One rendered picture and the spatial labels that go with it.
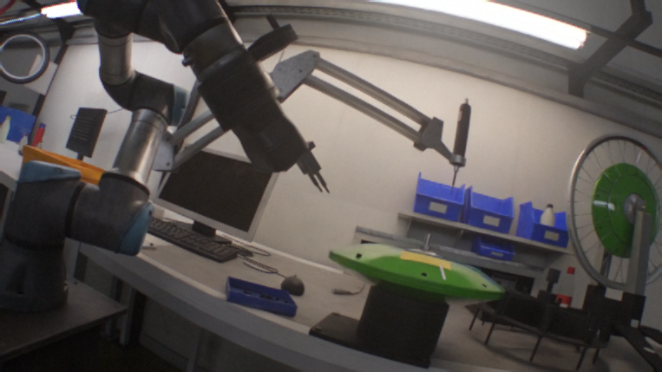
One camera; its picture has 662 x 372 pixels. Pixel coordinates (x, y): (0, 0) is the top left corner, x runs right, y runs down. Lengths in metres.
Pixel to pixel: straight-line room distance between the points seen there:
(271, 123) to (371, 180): 1.17
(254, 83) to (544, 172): 1.51
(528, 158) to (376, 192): 0.79
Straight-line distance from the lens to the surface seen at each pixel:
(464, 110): 0.94
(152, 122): 0.56
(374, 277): 0.41
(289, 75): 0.76
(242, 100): 0.32
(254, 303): 0.58
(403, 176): 1.47
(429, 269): 0.42
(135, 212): 0.49
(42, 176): 0.51
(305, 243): 1.50
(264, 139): 0.32
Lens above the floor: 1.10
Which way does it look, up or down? 7 degrees up
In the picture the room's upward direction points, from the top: 15 degrees clockwise
